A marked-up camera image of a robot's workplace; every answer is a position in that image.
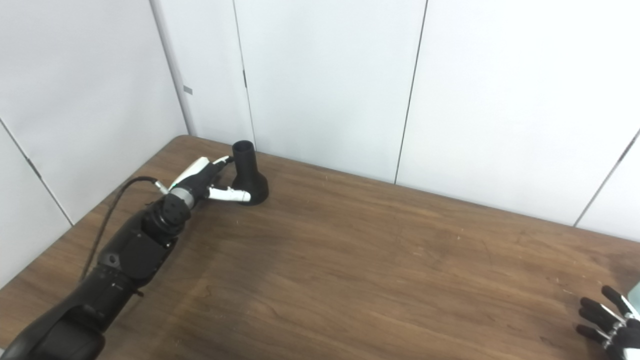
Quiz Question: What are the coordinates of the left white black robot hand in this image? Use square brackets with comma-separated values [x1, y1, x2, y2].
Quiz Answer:
[169, 155, 252, 206]

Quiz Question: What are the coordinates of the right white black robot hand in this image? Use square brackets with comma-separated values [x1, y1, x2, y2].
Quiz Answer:
[576, 285, 640, 360]

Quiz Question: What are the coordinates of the black funnel-shaped nozzle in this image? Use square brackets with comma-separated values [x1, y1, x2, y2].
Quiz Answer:
[231, 140, 270, 206]

